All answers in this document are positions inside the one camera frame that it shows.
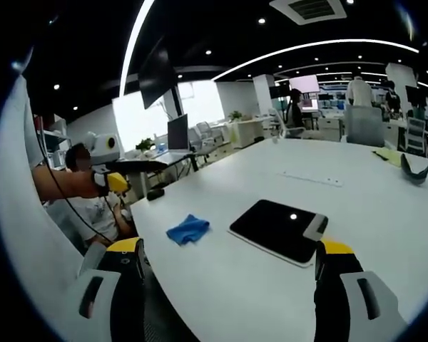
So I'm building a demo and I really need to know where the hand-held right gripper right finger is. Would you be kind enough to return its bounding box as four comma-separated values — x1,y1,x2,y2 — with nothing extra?
313,239,409,342

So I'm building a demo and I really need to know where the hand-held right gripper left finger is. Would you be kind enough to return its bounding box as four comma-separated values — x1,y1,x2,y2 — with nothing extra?
62,237,147,342

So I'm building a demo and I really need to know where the blue cleaning cloth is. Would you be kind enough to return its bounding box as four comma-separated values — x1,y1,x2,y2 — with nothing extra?
165,213,211,247

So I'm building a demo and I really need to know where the black tablet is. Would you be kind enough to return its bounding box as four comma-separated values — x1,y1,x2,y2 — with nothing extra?
227,199,330,269

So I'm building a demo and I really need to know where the yellow cloth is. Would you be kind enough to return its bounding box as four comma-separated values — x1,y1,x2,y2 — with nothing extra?
372,147,404,168

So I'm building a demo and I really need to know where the white storage shelf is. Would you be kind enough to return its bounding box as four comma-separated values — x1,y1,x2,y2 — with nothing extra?
37,113,73,170

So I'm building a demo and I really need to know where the open laptop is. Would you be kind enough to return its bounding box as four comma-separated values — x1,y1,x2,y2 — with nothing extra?
156,113,194,160

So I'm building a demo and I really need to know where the black hanging monitor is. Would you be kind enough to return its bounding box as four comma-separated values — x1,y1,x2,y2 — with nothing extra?
138,38,178,110

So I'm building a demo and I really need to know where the person's white shirt sleeve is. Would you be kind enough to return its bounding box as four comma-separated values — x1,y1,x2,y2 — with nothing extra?
0,74,88,342

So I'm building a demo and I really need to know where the curved ceiling light strip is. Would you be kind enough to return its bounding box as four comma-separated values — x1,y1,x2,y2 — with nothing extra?
118,0,157,98
212,38,420,82

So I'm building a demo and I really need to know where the black curved object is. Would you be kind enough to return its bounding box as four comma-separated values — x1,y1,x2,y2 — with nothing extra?
399,152,428,187

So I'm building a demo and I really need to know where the grey office chair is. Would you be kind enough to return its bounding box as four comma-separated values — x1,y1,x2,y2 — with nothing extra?
343,104,387,147

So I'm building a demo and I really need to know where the white mesh office chair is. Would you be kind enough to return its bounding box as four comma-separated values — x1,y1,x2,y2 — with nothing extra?
404,116,428,155

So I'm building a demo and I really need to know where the ceiling air vent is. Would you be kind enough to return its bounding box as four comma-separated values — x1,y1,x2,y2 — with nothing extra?
268,0,347,26

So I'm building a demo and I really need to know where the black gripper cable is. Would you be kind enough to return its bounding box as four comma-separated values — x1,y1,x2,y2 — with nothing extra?
35,115,114,246

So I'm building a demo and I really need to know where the pink wall screen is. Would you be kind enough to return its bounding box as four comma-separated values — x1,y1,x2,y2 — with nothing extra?
288,74,320,94

